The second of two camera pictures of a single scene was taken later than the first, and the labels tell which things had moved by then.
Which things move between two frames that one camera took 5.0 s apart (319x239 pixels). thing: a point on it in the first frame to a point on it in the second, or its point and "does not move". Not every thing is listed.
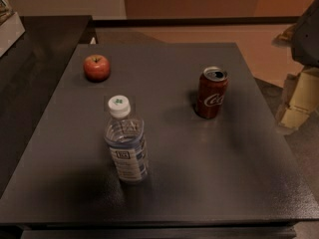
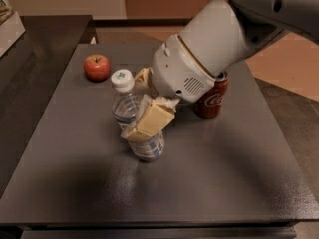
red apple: x=96 y=68 does not move
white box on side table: x=10 y=30 does not move
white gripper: x=306 y=39 to x=178 y=71
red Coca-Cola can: x=211 y=93 does not move
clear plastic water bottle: x=126 y=137 to x=126 y=109
